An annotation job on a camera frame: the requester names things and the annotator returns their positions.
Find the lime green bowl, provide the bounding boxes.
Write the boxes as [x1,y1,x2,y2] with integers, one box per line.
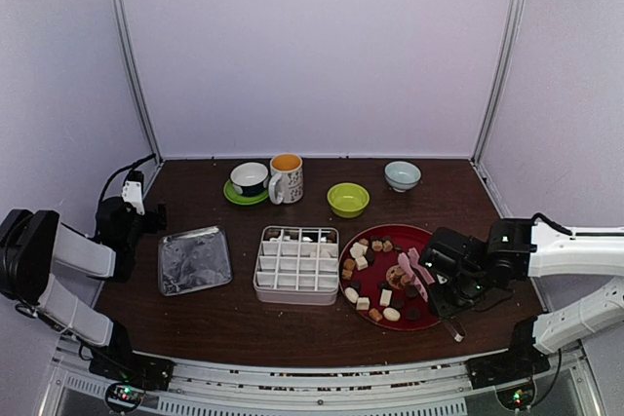
[327,182,371,219]

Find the pink metal tongs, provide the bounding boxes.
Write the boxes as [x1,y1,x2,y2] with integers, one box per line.
[398,247,465,343]

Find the white round swirl chocolate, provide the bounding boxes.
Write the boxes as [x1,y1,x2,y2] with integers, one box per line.
[382,307,401,322]

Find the left black cable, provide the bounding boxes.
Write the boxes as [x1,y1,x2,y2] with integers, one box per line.
[95,153,157,237]

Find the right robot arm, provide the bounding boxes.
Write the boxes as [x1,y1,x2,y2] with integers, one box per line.
[418,213,623,387]

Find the silver divided tin box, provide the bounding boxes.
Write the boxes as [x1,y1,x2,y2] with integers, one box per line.
[253,226,339,306]

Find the left aluminium frame post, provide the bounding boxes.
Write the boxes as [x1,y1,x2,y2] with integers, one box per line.
[111,0,163,164]

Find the metal front rail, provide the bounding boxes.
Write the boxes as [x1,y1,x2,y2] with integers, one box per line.
[48,355,601,416]

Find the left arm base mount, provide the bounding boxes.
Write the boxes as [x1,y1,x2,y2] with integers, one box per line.
[89,355,175,414]

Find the white square chocolate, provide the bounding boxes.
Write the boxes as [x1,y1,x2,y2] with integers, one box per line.
[379,289,392,307]

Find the green saucer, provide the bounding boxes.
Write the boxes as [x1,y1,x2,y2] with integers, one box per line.
[223,179,269,206]

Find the pale blue bowl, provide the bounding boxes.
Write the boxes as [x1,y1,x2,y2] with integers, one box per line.
[384,161,421,193]

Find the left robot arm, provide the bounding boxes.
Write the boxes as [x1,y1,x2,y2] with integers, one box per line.
[1,197,167,381]

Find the dark heart chocolate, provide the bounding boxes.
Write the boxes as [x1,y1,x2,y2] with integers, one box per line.
[405,309,421,321]

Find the round red tray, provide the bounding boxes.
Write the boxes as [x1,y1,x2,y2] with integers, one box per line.
[338,224,440,331]

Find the patterned mug yellow inside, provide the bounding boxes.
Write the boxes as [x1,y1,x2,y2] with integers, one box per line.
[267,154,303,205]

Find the tan striped chocolate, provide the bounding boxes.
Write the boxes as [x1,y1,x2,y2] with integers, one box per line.
[369,309,383,322]

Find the aluminium frame post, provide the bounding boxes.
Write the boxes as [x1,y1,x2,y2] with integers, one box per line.
[111,0,163,164]
[471,0,526,167]

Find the bunny tin lid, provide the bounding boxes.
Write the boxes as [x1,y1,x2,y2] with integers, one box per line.
[158,226,233,297]

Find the right aluminium frame post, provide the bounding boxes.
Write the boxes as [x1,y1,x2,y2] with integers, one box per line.
[471,0,526,167]

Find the white and navy cup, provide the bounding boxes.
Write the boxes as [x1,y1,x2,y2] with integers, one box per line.
[229,162,269,188]

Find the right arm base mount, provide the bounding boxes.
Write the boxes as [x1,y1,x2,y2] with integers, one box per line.
[466,352,550,413]

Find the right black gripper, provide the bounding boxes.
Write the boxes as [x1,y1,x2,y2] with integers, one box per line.
[425,268,492,321]

